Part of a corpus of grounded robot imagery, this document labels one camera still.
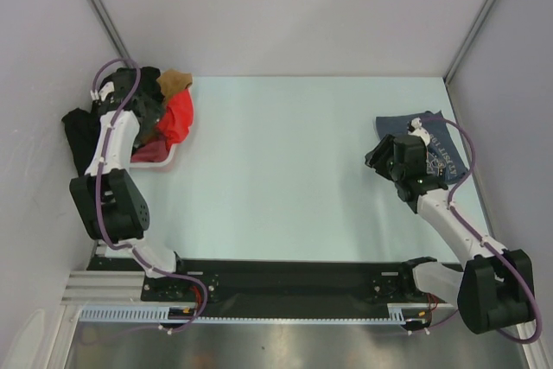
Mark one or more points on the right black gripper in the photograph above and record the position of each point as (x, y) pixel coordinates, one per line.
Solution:
(384, 146)

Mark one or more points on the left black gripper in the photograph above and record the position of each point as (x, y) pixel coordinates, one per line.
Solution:
(154, 115)

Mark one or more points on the blue graphic tank top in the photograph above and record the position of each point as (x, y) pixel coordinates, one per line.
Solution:
(443, 159)

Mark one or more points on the pink tank top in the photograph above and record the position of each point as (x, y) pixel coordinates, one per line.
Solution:
(153, 152)

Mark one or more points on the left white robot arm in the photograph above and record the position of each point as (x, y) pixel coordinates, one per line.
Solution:
(110, 204)

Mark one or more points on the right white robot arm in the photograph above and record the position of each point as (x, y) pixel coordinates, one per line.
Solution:
(494, 288)

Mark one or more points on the brown tank top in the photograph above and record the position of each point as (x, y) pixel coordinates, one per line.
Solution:
(172, 82)

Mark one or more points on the red tank top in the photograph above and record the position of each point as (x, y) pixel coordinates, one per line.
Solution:
(175, 124)

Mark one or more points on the black tank top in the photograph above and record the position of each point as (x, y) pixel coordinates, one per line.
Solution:
(82, 127)

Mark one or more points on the white laundry basket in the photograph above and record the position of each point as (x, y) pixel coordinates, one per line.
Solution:
(164, 166)

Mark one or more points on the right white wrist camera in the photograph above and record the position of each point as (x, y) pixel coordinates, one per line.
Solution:
(416, 129)

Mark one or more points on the white cable duct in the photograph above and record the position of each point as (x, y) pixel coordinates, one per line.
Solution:
(179, 315)

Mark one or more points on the left aluminium frame post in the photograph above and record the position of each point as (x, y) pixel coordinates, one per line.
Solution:
(109, 27)

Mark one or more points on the aluminium frame post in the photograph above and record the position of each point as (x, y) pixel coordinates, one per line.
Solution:
(109, 27)
(469, 39)

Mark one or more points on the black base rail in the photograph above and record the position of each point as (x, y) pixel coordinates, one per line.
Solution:
(299, 289)

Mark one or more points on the right aluminium frame post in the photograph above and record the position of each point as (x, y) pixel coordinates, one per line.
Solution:
(469, 39)

